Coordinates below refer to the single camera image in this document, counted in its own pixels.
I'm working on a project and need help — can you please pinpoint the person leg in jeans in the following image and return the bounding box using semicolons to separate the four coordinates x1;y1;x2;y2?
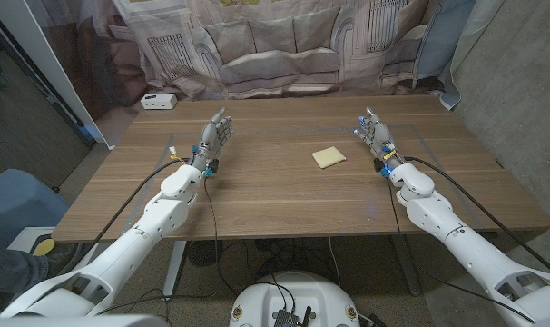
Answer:
0;229;52;296

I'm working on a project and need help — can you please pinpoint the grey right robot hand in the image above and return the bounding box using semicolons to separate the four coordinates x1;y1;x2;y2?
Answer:
352;106;406;173

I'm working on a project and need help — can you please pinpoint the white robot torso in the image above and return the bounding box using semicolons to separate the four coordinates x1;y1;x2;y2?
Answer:
229;271;360;327

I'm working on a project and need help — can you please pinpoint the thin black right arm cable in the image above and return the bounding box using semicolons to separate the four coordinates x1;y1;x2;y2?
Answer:
386;175;537;324

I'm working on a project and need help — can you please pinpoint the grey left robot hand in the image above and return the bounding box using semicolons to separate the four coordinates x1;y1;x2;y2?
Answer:
189;107;235;171

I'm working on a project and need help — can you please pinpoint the yellow pad with black rim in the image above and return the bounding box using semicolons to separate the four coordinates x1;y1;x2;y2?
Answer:
32;235;56;258

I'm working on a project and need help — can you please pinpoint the grey table leg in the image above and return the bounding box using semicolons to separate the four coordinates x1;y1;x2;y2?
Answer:
390;234;422;296

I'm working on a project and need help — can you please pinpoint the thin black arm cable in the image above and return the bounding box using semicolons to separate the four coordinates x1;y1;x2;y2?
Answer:
386;175;537;324
93;174;240;317

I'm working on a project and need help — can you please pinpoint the printed sofa backdrop cloth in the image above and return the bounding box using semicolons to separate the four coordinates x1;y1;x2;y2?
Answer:
27;0;507;113

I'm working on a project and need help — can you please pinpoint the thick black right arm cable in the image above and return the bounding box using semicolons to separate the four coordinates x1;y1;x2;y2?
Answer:
404;156;550;277

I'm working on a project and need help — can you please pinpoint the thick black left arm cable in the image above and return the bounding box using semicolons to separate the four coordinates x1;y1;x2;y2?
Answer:
91;156;192;249

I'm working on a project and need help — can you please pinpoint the white upright panel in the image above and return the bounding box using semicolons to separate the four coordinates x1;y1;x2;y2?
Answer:
0;0;117;150

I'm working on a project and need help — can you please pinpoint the black device on torso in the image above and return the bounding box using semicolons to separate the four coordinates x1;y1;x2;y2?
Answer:
272;306;312;327

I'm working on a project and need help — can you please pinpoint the white floor platform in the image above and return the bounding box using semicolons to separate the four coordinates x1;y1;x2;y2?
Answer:
6;226;56;255

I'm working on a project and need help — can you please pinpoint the black round fan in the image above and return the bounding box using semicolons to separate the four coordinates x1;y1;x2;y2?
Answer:
187;239;224;268

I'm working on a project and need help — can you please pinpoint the black floor cable bundle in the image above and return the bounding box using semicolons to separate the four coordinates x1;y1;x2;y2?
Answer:
218;238;339;296

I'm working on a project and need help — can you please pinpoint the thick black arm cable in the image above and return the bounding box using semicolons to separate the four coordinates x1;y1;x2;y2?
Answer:
91;156;192;249
404;156;550;277

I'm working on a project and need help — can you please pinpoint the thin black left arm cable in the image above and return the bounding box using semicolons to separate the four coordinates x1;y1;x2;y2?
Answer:
93;174;240;317

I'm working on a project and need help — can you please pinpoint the pale yellow sponge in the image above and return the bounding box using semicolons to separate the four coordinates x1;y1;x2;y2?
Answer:
311;145;348;170

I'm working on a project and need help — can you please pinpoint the white table leg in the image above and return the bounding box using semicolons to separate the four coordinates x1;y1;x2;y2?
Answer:
162;240;188;301

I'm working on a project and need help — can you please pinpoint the white power strip box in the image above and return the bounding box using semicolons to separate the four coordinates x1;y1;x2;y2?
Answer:
140;93;178;111

